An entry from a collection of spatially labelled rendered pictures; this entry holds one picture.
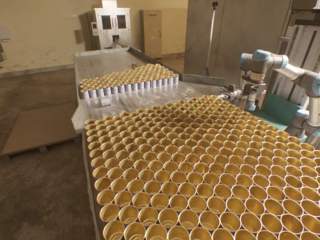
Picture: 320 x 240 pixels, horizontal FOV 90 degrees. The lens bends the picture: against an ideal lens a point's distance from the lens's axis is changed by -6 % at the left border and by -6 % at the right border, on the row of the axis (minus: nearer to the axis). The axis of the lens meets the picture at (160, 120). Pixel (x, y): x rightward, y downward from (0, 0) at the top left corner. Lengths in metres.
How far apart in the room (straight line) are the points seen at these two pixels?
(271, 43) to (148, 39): 5.51
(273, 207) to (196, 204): 0.29
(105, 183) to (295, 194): 0.79
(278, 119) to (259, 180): 1.24
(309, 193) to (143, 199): 0.68
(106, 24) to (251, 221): 6.02
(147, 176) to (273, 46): 2.73
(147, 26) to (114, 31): 1.87
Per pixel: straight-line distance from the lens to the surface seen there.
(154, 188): 0.79
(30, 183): 2.75
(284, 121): 2.02
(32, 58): 7.85
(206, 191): 0.79
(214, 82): 2.05
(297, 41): 1.96
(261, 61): 1.08
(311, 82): 1.43
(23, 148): 3.18
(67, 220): 2.19
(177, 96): 1.69
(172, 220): 0.73
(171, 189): 0.78
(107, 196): 0.78
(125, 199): 0.78
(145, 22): 7.70
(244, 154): 0.98
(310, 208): 0.90
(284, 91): 2.07
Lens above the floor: 1.78
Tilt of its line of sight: 32 degrees down
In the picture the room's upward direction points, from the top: straight up
